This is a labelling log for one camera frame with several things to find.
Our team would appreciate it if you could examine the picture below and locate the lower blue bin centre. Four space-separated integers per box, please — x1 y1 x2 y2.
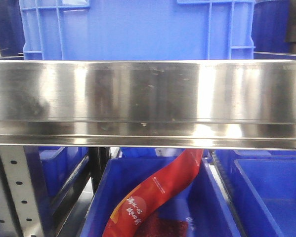
80 157 241 237

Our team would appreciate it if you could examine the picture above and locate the large blue target bin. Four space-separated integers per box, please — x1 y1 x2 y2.
19 0 255 60

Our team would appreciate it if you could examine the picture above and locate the lower blue bin right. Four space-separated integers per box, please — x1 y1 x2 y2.
231 158 296 237

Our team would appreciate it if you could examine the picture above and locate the red printed bag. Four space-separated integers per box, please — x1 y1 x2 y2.
102 149 204 237

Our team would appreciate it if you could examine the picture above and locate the perforated grey metal upright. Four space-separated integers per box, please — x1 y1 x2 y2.
0 146 45 237

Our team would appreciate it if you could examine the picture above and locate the stainless steel shelf rail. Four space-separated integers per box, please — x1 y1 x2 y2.
0 60 296 150

